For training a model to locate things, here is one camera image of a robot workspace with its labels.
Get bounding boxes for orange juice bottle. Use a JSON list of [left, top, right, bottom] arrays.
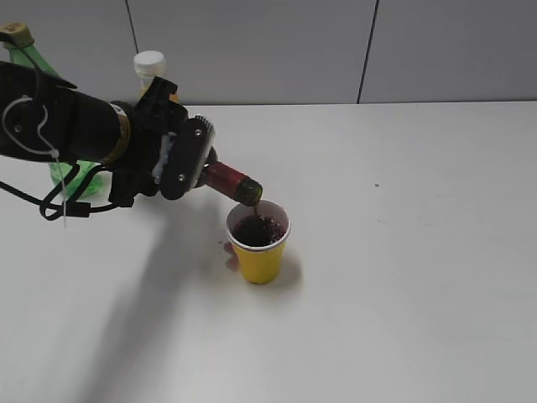
[[133, 50, 167, 94]]

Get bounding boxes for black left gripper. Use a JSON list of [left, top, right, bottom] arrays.
[[108, 76, 188, 207]]

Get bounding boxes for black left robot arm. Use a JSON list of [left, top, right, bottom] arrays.
[[1, 62, 188, 207]]

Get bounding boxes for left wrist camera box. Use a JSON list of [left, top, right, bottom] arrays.
[[152, 115, 216, 201]]

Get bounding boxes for yellow paper cup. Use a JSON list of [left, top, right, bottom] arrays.
[[226, 200, 291, 285]]

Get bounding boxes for green plastic soda bottle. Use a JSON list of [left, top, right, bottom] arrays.
[[1, 22, 96, 196]]

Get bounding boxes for white zip tie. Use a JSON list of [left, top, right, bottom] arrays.
[[1, 96, 67, 228]]

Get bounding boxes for dark red wine bottle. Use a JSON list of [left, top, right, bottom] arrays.
[[196, 148, 263, 207]]

